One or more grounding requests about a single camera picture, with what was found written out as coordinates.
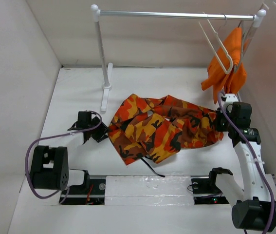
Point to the white metal clothes rack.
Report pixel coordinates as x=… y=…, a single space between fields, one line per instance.
x=108 y=67

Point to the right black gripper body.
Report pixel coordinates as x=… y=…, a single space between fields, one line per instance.
x=221 y=123

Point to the orange camouflage trousers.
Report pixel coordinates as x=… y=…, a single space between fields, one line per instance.
x=157 y=128

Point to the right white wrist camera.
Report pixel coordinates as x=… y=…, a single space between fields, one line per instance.
x=228 y=99

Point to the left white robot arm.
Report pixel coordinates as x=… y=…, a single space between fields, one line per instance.
x=47 y=158

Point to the grey hanger holding cloth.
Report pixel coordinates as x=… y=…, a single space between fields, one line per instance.
x=247 y=36

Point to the white foam block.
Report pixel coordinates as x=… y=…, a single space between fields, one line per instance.
x=148 y=191

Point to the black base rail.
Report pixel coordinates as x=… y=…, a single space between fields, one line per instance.
x=94 y=192

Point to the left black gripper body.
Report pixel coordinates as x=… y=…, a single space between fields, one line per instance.
x=98 y=133

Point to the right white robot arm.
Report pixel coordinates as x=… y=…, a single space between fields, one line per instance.
x=254 y=204

